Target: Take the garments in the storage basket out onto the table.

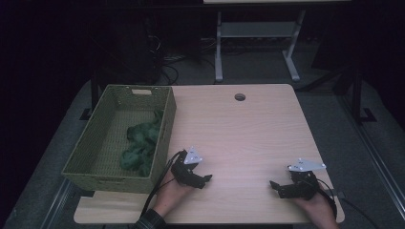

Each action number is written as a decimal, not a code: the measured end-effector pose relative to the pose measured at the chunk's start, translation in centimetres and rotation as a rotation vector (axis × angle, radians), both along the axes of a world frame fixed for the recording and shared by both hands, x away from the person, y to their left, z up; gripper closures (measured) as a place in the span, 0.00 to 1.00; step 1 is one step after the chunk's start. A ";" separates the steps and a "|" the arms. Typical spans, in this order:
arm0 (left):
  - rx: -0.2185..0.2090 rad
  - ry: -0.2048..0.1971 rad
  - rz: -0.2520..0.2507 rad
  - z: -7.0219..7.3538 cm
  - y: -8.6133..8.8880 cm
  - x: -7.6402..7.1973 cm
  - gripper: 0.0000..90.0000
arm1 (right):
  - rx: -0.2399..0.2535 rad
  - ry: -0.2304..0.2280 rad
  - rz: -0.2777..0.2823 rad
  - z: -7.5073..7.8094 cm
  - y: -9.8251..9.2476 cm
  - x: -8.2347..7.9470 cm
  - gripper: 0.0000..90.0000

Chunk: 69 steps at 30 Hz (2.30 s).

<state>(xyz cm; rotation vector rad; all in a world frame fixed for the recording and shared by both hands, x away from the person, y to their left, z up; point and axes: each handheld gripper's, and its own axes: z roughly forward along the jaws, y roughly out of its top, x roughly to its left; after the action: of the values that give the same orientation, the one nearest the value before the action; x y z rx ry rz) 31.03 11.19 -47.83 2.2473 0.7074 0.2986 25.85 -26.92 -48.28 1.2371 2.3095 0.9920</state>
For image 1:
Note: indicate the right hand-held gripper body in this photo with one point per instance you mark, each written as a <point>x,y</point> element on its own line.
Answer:
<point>304,187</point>

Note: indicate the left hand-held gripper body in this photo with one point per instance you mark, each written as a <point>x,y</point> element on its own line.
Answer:
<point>183,171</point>

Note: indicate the dark green garment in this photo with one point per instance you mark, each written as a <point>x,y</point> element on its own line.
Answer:
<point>141,140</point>

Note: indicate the green woven basket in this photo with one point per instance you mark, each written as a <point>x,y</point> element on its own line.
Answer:
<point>102,149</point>

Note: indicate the person's left hand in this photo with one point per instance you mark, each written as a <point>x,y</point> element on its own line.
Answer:
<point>168,198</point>

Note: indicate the person's right hand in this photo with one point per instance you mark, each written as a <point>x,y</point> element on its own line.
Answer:
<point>321,213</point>

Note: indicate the grey tape strip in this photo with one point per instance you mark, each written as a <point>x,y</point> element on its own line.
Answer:
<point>337,193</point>

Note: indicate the white metal stand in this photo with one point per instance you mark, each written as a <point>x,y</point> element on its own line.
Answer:
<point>254,30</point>

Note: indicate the aluminium floor rail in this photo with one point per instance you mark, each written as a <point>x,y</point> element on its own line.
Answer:
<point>59,203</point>
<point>375,159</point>

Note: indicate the black frame post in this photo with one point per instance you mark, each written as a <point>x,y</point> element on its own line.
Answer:
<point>94,92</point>
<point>358,95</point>

